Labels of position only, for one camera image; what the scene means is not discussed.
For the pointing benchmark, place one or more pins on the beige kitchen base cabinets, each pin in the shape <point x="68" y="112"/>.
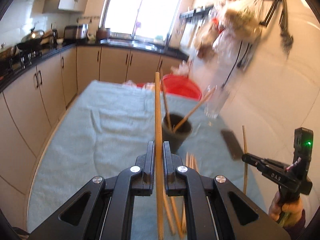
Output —
<point x="32" y="109"/>

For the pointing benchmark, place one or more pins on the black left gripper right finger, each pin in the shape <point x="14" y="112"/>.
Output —
<point x="215" y="209"/>

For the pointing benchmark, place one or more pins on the brown clay pot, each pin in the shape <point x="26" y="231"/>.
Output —
<point x="103" y="33"/>

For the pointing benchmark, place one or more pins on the person's hand holding gripper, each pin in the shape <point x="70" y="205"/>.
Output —
<point x="295" y="209"/>

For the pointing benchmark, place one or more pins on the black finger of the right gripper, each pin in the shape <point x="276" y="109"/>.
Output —
<point x="253" y="160"/>

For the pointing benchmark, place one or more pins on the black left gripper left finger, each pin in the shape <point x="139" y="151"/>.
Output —
<point x="102" y="208"/>

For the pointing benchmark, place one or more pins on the steel wok with lid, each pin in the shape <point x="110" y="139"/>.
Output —
<point x="32" y="40"/>

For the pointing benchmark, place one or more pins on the clear glass mug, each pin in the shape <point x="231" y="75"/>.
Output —
<point x="216" y="102"/>

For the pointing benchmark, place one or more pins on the red plastic basin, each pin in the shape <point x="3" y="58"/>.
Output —
<point x="181" y="86"/>

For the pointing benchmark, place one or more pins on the kitchen window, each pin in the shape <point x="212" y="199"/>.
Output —
<point x="144" y="20"/>

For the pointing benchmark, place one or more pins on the black perforated utensil holder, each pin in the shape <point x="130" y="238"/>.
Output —
<point x="177" y="138"/>

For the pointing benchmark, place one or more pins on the hanging plastic bags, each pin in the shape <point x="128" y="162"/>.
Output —
<point x="223" y="42"/>

